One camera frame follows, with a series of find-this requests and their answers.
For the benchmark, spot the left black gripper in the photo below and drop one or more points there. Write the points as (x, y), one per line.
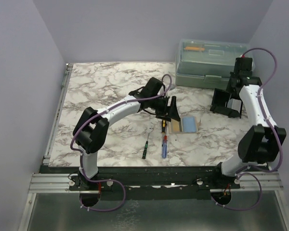
(168, 112)

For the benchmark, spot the translucent green toolbox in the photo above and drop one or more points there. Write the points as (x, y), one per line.
(208, 69)

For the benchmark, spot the orange tool inside toolbox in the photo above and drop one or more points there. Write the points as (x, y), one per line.
(190, 48)

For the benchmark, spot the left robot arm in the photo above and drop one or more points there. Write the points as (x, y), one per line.
(90, 132)

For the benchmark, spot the black yellow screwdriver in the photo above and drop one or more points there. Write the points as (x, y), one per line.
(164, 126)

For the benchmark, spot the black card stand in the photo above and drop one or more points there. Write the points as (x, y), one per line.
(223, 103)

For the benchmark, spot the small green black screwdriver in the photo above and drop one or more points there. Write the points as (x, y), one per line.
(145, 148)

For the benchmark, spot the gold black credit card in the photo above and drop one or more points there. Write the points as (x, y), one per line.
(176, 126)

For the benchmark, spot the blue red screwdriver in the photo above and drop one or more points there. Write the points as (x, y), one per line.
(164, 147)

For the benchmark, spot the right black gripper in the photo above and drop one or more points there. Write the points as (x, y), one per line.
(229, 89)

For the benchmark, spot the black front mounting bar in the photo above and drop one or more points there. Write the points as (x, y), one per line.
(144, 183)

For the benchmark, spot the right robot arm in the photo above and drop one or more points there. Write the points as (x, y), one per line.
(263, 141)

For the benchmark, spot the aluminium rail frame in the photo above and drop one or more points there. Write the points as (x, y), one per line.
(257, 205)

